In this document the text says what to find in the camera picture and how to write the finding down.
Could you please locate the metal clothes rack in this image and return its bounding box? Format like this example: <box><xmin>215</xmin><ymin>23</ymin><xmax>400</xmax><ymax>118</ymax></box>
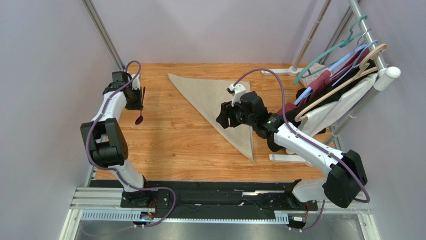
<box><xmin>261</xmin><ymin>0</ymin><xmax>402</xmax><ymax>165</ymax></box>

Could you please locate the wooden clothes hanger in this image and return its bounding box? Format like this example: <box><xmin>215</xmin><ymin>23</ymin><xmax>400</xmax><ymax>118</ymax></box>
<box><xmin>294</xmin><ymin>43</ymin><xmax>389</xmax><ymax>123</ymax></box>

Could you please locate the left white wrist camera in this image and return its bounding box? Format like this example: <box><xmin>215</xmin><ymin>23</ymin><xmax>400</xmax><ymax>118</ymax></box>
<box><xmin>131</xmin><ymin>74</ymin><xmax>141</xmax><ymax>91</ymax></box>

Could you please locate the purple plastic spoon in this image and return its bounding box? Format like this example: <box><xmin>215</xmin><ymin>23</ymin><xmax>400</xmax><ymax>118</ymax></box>
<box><xmin>135</xmin><ymin>87</ymin><xmax>146</xmax><ymax>126</ymax></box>

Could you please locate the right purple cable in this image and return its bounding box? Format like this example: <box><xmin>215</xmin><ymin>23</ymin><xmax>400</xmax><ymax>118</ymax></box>
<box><xmin>232</xmin><ymin>68</ymin><xmax>371</xmax><ymax>233</ymax></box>

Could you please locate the purple cable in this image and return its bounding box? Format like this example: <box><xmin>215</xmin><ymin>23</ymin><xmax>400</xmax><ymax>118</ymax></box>
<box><xmin>85</xmin><ymin>60</ymin><xmax>177</xmax><ymax>229</ymax></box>
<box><xmin>232</xmin><ymin>68</ymin><xmax>371</xmax><ymax>233</ymax></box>

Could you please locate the green clothes hanger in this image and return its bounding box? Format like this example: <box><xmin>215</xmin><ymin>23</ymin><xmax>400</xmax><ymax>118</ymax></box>
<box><xmin>293</xmin><ymin>14</ymin><xmax>368</xmax><ymax>86</ymax></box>

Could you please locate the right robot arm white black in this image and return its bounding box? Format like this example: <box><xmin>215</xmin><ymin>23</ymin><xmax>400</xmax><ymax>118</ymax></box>
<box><xmin>216</xmin><ymin>92</ymin><xmax>371</xmax><ymax>209</ymax></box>

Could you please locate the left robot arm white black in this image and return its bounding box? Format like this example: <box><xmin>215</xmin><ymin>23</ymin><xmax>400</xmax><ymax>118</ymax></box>
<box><xmin>80</xmin><ymin>71</ymin><xmax>150</xmax><ymax>204</ymax></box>

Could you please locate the white towel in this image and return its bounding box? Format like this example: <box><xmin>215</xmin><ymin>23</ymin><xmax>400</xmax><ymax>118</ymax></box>
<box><xmin>298</xmin><ymin>73</ymin><xmax>378</xmax><ymax>137</ymax></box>

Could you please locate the beige linen napkin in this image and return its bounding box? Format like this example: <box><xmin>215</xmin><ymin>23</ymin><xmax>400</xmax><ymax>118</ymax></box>
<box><xmin>167</xmin><ymin>73</ymin><xmax>256</xmax><ymax>163</ymax></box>

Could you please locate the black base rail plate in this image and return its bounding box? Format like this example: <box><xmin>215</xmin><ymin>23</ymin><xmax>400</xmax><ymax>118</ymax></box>
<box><xmin>89</xmin><ymin>180</ymin><xmax>321</xmax><ymax>221</ymax></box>

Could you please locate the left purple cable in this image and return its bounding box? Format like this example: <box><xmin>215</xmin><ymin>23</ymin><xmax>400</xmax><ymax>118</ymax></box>
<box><xmin>85</xmin><ymin>60</ymin><xmax>177</xmax><ymax>229</ymax></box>

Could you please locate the aluminium frame rail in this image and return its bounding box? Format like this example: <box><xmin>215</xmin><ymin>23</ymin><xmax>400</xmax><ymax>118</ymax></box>
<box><xmin>60</xmin><ymin>180</ymin><xmax>378</xmax><ymax>240</ymax></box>

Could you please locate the maroon garment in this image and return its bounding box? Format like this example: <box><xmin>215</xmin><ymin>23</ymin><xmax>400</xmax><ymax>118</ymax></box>
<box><xmin>285</xmin><ymin>48</ymin><xmax>370</xmax><ymax>121</ymax></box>

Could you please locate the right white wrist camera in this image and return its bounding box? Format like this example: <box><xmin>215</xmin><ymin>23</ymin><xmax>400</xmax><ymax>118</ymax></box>
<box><xmin>227</xmin><ymin>83</ymin><xmax>247</xmax><ymax>107</ymax></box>

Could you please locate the blue clothes hanger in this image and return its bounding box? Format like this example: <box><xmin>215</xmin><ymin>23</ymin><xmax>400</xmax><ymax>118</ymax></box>
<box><xmin>294</xmin><ymin>40</ymin><xmax>378</xmax><ymax>106</ymax></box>

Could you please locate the pink white garment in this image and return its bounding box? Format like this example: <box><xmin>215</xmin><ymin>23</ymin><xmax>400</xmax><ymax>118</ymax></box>
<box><xmin>300</xmin><ymin>63</ymin><xmax>329</xmax><ymax>88</ymax></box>

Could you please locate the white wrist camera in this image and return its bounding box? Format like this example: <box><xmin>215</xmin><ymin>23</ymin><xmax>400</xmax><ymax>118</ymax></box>
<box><xmin>131</xmin><ymin>74</ymin><xmax>141</xmax><ymax>91</ymax></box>
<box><xmin>227</xmin><ymin>83</ymin><xmax>247</xmax><ymax>107</ymax></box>

